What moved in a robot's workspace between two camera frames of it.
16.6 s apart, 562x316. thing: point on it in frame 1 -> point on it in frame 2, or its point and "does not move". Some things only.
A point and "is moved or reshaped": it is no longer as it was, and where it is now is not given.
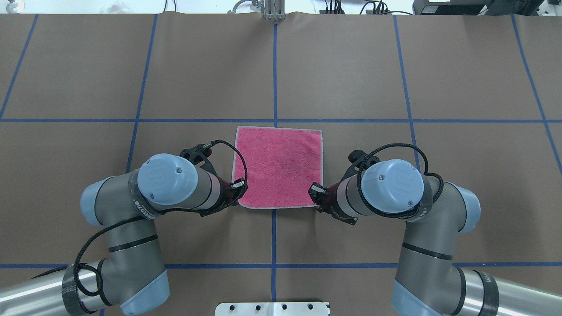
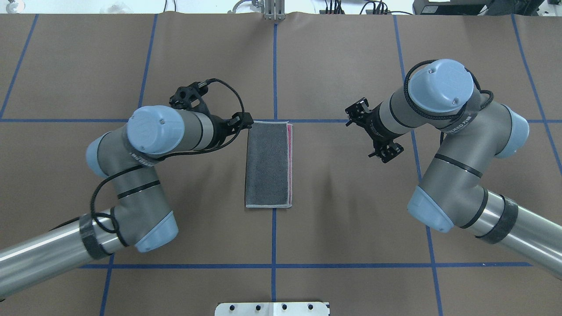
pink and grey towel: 281,164 is moved or reshaped
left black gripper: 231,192 -> 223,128
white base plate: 272,309 does not move
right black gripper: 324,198 -> 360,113
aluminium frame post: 275,10 does not move
